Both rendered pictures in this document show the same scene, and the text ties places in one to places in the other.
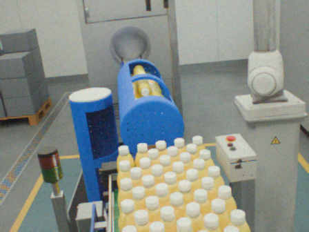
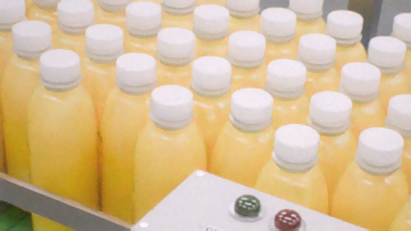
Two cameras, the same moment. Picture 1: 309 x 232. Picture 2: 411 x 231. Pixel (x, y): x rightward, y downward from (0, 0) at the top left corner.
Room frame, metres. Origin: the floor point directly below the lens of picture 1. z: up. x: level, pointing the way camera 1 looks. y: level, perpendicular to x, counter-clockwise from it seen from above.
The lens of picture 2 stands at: (1.52, -0.79, 1.53)
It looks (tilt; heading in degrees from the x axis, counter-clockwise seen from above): 31 degrees down; 120
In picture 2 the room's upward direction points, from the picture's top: 4 degrees clockwise
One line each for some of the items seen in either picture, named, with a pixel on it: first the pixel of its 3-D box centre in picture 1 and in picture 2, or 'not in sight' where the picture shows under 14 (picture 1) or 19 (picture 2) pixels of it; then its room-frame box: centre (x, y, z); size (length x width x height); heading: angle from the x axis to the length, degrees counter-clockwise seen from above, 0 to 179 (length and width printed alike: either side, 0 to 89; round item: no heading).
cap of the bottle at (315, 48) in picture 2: (156, 168); (317, 48); (1.13, 0.01, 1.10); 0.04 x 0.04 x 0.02
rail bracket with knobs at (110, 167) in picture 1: (112, 175); not in sight; (1.39, 0.21, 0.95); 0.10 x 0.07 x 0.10; 94
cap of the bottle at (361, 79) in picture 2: (165, 159); (360, 78); (1.20, -0.02, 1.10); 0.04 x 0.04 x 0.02
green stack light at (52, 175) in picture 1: (52, 171); not in sight; (1.04, 0.35, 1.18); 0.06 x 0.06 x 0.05
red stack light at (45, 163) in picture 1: (48, 158); not in sight; (1.04, 0.35, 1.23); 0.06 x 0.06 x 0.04
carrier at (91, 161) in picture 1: (100, 154); not in sight; (2.36, 0.42, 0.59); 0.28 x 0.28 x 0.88
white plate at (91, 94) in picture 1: (90, 94); not in sight; (2.36, 0.42, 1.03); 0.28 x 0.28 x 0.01
